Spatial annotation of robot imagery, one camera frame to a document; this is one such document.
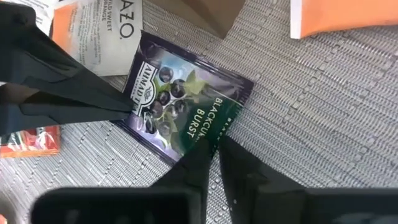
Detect red orange tea packet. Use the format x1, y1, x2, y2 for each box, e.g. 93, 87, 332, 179
0, 125, 62, 159

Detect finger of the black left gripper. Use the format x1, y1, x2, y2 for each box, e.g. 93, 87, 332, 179
0, 2, 135, 113
0, 91, 134, 137

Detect wooden tea caddy box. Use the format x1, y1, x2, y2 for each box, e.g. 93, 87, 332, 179
148, 0, 246, 40

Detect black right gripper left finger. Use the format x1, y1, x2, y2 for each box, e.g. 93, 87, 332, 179
149, 136, 216, 224

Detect grey woven placemat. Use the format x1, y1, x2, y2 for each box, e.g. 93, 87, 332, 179
0, 0, 398, 224

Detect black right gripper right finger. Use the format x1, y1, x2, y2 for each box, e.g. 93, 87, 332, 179
218, 135, 307, 224

